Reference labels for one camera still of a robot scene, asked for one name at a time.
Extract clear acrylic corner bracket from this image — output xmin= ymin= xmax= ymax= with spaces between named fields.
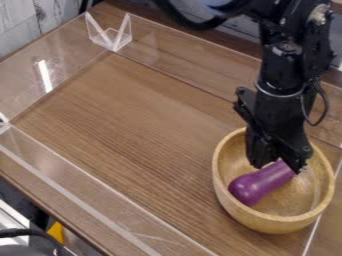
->
xmin=84 ymin=13 xmax=132 ymax=52

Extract yellow triangular part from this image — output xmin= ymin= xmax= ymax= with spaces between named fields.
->
xmin=47 ymin=222 xmax=65 ymax=244

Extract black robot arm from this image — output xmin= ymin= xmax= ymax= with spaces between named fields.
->
xmin=152 ymin=0 xmax=335 ymax=173

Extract black cable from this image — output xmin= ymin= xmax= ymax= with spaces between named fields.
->
xmin=0 ymin=228 xmax=64 ymax=256

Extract purple toy eggplant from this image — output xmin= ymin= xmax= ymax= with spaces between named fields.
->
xmin=227 ymin=160 xmax=295 ymax=206

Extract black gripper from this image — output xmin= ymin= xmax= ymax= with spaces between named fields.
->
xmin=232 ymin=81 xmax=323 ymax=175

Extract brown wooden bowl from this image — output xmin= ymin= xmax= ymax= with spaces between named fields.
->
xmin=212 ymin=128 xmax=335 ymax=234

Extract clear acrylic tray wall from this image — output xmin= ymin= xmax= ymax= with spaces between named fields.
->
xmin=0 ymin=4 xmax=342 ymax=256

